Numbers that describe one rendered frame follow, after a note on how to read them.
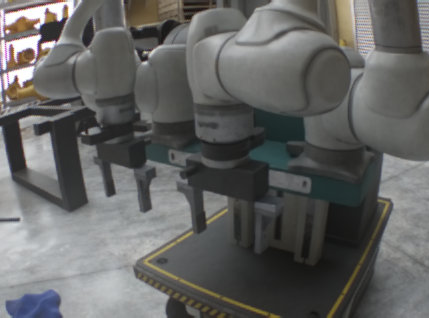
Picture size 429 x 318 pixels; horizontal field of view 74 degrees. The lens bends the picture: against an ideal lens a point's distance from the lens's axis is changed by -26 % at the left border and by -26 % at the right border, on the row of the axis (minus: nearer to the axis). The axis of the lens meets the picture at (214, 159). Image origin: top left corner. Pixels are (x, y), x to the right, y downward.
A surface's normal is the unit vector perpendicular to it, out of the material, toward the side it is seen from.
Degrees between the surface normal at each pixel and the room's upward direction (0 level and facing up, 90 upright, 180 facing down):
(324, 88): 96
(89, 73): 92
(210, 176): 90
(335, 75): 98
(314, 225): 90
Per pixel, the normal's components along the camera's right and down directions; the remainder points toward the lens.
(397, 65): -0.59, -0.15
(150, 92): -0.29, 0.35
